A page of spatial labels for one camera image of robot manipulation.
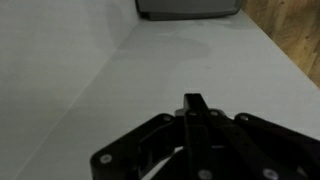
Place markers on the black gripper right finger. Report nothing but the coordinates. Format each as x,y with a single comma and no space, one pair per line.
267,151

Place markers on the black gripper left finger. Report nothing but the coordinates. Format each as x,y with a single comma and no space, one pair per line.
180,143

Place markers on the grey bin on floor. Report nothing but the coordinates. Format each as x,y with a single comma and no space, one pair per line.
187,9

